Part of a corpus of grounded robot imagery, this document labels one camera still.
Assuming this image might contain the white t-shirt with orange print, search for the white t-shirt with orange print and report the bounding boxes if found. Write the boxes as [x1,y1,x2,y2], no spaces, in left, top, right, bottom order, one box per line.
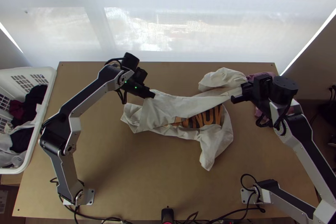
[120,67,249,172]

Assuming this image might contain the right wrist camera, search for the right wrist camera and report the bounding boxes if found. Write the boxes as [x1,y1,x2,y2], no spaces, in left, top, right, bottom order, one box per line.
[253,76,273,98]

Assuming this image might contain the white laundry basket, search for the white laundry basket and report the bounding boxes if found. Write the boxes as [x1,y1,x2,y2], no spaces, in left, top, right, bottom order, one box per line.
[0,66,57,174]

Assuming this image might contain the heap of clothes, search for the heap of clothes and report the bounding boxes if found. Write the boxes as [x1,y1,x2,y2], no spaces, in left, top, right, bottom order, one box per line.
[0,84,50,169]

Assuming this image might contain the black cable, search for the black cable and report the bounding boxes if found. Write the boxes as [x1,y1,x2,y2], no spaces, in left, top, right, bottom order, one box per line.
[240,173,266,213]
[74,205,126,224]
[117,88,130,105]
[256,103,292,130]

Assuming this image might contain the pink garment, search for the pink garment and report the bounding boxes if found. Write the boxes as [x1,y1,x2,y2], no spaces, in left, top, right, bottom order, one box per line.
[245,71,276,119]

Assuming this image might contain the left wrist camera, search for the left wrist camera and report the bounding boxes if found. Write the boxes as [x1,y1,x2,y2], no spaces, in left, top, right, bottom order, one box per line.
[134,68,148,84]

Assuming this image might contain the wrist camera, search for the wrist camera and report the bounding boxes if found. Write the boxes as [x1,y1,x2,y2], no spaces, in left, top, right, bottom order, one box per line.
[134,68,148,84]
[253,76,273,98]

